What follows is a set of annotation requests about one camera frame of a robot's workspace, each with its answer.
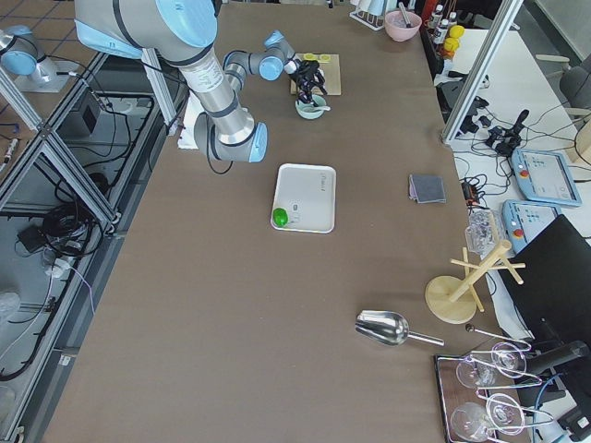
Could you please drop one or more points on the metal scoop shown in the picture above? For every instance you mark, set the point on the metal scoop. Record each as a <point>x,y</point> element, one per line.
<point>389,328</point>

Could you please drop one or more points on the wooden cup tree stand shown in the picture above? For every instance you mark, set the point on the wooden cup tree stand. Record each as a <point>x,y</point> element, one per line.
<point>455,301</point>

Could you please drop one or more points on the wine glass rack tray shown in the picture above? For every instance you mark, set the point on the wine glass rack tray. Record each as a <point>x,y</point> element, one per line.
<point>478,398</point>

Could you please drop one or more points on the clear plastic container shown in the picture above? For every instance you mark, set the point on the clear plastic container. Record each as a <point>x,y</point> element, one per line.
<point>484,230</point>

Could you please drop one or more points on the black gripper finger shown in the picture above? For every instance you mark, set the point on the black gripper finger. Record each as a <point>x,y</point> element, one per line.
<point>303,98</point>
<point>320,88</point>

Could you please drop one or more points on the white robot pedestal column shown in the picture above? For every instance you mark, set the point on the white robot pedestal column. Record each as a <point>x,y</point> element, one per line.
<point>187,120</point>

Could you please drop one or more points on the upper blue teach pendant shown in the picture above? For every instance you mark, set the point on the upper blue teach pendant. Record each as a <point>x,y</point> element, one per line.
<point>545,177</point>

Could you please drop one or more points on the green lime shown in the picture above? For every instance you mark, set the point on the green lime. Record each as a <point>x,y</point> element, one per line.
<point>280,217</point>

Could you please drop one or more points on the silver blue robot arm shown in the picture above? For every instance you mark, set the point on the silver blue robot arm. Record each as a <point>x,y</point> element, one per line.
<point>184,33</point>
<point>23,55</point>

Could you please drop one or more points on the metal tube in pink bowl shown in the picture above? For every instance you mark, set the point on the metal tube in pink bowl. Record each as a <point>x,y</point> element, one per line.
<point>405,16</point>

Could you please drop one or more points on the aluminium frame post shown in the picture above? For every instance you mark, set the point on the aluminium frame post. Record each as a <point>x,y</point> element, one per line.
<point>491,44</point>

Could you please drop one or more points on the black monitor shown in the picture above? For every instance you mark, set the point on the black monitor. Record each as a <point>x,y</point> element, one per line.
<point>554,299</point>

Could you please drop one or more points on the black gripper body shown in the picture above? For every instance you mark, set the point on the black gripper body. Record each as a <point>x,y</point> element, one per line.
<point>307,75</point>

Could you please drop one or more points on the grey folded cloth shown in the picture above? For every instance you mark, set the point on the grey folded cloth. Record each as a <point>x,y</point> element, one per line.
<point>426,188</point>

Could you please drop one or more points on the wooden cutting board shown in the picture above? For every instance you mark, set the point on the wooden cutting board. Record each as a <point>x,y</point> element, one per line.
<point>331,75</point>

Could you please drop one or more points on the blue teach pendant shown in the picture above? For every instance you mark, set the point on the blue teach pendant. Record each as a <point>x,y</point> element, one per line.
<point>525,220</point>
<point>545,177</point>

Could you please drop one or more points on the white rectangular tray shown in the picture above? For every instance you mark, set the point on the white rectangular tray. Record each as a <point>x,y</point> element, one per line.
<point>307,192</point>

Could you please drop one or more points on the lower blue teach pendant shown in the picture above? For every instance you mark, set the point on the lower blue teach pendant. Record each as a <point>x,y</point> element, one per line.
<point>525,220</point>

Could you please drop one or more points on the white ceramic spoon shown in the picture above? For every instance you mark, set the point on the white ceramic spoon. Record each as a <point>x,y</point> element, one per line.
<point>313,109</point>

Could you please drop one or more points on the yellow lemon fruit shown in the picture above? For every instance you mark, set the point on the yellow lemon fruit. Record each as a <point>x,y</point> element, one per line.
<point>452,40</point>

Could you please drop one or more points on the pink bowl with ice cubes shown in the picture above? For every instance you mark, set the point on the pink bowl with ice cubes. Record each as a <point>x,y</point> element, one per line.
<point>396,28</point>

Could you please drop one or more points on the mint green bowl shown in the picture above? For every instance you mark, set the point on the mint green bowl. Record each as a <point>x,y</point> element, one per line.
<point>317,100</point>

